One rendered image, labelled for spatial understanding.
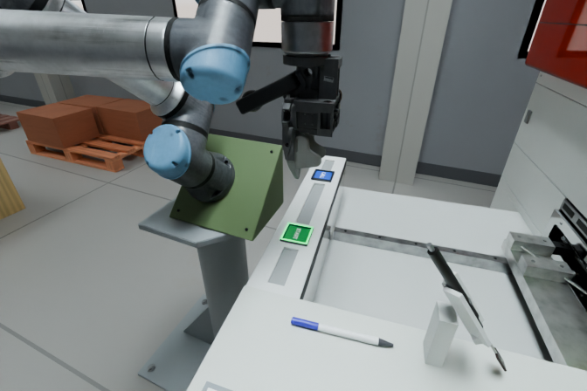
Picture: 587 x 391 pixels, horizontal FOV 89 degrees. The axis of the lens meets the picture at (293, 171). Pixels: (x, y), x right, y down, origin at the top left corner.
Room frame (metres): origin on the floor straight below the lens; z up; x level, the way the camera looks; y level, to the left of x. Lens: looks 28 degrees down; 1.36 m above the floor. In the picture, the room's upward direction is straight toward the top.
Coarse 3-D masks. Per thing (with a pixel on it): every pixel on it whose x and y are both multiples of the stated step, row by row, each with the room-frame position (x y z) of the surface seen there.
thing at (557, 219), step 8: (552, 216) 0.59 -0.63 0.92; (560, 216) 0.57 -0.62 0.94; (552, 224) 0.58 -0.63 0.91; (560, 224) 0.56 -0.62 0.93; (568, 224) 0.54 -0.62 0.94; (544, 232) 0.59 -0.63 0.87; (552, 232) 0.57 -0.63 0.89; (568, 232) 0.52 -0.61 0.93; (576, 232) 0.51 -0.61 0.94; (552, 240) 0.56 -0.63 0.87; (576, 240) 0.49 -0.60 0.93; (584, 240) 0.48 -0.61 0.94; (576, 248) 0.48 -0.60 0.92; (584, 248) 0.47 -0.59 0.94; (552, 256) 0.53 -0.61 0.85; (560, 256) 0.51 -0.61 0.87; (584, 256) 0.46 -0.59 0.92; (568, 264) 0.48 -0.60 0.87; (576, 280) 0.44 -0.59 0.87; (584, 280) 0.44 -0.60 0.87; (576, 288) 0.43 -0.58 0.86; (584, 288) 0.42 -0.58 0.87; (584, 296) 0.41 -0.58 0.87; (584, 304) 0.40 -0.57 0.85
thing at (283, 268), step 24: (312, 168) 0.77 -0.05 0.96; (336, 168) 0.77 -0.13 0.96; (312, 192) 0.65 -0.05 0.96; (288, 216) 0.54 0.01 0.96; (312, 216) 0.54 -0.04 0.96; (312, 240) 0.46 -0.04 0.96; (264, 264) 0.40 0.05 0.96; (288, 264) 0.40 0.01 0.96; (264, 288) 0.35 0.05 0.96; (288, 288) 0.35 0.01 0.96
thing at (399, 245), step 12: (336, 228) 0.64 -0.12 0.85; (336, 240) 0.62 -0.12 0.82; (348, 240) 0.62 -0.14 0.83; (360, 240) 0.61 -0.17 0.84; (372, 240) 0.60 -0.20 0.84; (384, 240) 0.59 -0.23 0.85; (396, 240) 0.59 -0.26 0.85; (408, 240) 0.59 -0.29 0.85; (408, 252) 0.57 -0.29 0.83; (420, 252) 0.56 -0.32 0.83; (444, 252) 0.55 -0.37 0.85; (456, 252) 0.55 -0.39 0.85; (468, 252) 0.55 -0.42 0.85; (468, 264) 0.53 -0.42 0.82; (480, 264) 0.53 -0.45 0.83; (492, 264) 0.52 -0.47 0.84; (504, 264) 0.51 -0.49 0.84
